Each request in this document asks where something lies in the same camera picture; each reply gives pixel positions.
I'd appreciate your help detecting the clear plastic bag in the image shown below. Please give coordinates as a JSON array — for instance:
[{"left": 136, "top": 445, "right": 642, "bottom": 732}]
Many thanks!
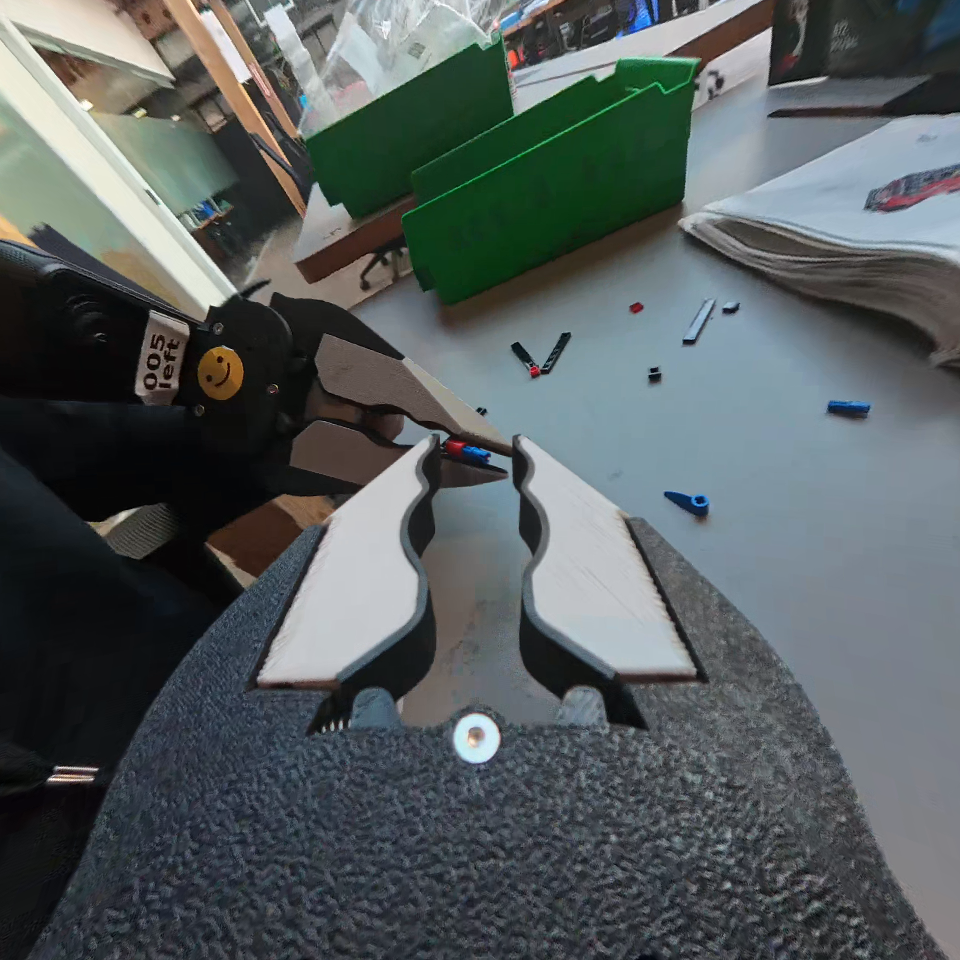
[{"left": 295, "top": 0, "right": 498, "bottom": 139}]

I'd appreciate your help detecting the instruction booklet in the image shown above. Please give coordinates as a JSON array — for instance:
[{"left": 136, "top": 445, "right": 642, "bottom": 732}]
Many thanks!
[{"left": 678, "top": 112, "right": 960, "bottom": 369}]

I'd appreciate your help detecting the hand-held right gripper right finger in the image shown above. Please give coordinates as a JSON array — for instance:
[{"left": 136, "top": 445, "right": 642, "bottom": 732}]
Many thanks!
[{"left": 511, "top": 433, "right": 699, "bottom": 695}]

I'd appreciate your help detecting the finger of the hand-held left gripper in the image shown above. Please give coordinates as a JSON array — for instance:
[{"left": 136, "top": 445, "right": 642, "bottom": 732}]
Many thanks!
[
  {"left": 288, "top": 420, "right": 511, "bottom": 497},
  {"left": 313, "top": 333, "right": 514, "bottom": 458}
]

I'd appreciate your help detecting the large green plastic bin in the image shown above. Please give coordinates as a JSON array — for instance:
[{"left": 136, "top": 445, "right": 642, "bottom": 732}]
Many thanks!
[{"left": 302, "top": 34, "right": 516, "bottom": 219}]

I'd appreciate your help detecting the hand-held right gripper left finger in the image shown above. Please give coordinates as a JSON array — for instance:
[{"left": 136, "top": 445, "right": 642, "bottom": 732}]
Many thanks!
[{"left": 256, "top": 433, "right": 443, "bottom": 695}]

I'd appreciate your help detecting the black office chair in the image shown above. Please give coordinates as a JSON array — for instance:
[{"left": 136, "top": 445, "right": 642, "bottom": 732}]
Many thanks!
[{"left": 357, "top": 244, "right": 411, "bottom": 292}]

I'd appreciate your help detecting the person's left forearm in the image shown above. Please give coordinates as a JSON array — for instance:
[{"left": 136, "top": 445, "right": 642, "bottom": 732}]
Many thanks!
[{"left": 0, "top": 394, "right": 300, "bottom": 526}]

